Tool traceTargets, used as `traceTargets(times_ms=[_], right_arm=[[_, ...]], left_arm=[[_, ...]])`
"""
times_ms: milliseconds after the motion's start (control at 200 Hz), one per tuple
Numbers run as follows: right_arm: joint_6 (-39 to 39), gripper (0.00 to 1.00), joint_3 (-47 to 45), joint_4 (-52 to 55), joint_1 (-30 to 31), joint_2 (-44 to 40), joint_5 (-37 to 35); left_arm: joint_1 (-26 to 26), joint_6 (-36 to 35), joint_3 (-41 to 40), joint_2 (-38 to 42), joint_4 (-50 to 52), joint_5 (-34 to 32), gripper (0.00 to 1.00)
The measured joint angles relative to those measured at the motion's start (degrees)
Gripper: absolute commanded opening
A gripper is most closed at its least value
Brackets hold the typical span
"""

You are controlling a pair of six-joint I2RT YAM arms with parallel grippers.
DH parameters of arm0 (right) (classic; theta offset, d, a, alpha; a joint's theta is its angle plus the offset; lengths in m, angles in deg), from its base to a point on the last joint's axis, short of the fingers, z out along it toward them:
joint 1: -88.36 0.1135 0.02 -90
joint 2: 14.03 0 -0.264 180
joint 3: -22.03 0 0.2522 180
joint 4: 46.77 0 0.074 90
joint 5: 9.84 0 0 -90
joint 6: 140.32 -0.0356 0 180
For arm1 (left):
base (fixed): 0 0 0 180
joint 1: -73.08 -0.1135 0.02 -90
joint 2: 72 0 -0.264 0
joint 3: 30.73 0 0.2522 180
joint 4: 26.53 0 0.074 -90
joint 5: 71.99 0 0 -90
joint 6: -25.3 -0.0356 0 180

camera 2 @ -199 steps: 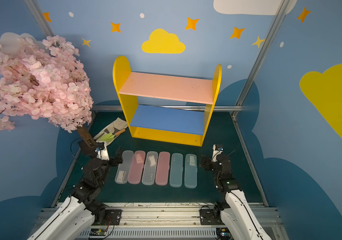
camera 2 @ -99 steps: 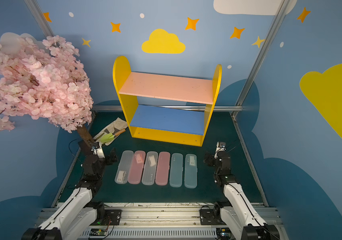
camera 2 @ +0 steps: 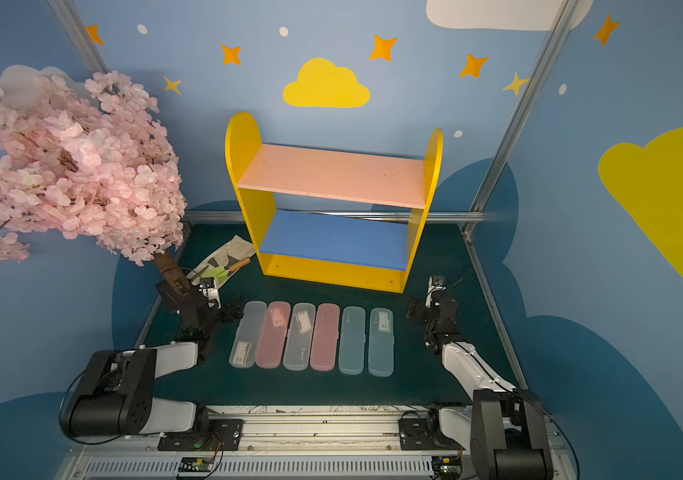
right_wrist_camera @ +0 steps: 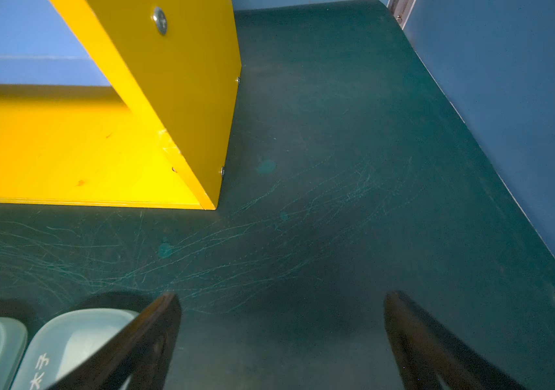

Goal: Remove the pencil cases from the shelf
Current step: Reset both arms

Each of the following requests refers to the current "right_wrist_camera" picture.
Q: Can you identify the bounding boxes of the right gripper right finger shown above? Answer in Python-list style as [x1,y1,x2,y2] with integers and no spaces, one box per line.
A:
[384,290,524,389]

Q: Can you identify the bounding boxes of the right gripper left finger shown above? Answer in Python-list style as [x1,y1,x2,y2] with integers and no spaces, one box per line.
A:
[51,292,182,389]

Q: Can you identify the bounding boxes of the light teal pencil case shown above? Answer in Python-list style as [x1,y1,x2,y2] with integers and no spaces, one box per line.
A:
[12,308,139,389]

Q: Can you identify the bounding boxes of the yellow wooden shelf unit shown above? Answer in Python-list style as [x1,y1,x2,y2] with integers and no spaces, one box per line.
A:
[0,1,242,210]

